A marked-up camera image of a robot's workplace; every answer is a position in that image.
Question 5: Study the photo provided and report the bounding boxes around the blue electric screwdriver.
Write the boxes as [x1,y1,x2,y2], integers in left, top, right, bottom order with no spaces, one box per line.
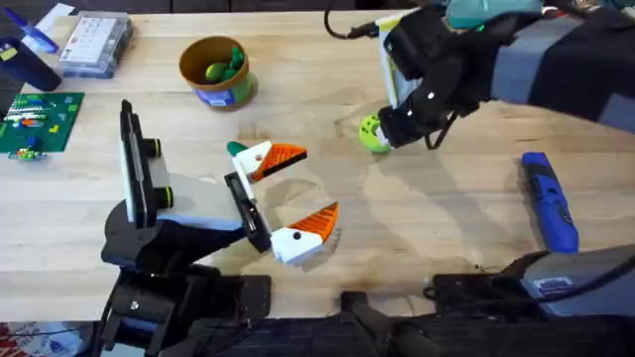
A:
[520,151,581,256]

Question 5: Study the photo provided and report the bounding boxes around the green disc with holes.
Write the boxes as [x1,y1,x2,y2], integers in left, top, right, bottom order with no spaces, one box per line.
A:
[357,113,393,155]

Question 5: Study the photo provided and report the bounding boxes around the right wrist upright plate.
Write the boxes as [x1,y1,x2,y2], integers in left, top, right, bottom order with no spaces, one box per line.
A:
[374,11,423,110]

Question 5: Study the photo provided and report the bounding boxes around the wrist upright plate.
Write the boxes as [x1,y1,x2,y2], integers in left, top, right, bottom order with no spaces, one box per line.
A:
[119,98,159,231]
[374,11,423,110]

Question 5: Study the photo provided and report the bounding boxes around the left wrist upright plate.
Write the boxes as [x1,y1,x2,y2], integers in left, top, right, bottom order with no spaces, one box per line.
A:
[119,98,159,231]

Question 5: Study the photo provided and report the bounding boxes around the brown tub with green toys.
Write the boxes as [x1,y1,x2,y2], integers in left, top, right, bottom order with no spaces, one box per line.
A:
[178,35,260,113]

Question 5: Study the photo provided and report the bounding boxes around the teal rounded object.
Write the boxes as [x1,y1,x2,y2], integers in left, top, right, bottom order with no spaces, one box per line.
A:
[444,0,546,30]

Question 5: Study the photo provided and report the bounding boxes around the green board with toy blocks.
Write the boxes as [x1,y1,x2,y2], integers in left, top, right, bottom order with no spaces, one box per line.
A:
[0,91,86,155]

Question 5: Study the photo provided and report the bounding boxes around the small colourful toy blocks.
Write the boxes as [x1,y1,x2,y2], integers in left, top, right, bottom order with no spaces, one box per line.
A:
[6,146,49,163]

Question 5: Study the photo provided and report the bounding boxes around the clear plastic parts box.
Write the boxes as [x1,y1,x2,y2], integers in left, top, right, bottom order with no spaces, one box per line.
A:
[55,10,134,81]

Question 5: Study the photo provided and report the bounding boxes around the dark blue cylinder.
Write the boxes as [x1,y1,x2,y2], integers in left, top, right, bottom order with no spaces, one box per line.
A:
[0,36,64,93]

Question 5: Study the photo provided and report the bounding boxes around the blue translucent plastic tool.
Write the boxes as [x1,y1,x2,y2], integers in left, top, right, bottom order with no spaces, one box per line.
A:
[0,4,62,56]

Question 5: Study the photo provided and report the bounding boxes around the thin black cable loop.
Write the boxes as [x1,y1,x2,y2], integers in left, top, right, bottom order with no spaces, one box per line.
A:
[425,110,460,151]

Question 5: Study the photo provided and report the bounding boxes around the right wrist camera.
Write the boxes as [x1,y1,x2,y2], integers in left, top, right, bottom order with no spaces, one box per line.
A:
[386,9,450,83]

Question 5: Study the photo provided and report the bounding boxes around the black rail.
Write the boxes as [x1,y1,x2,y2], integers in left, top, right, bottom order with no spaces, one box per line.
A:
[163,290,635,357]

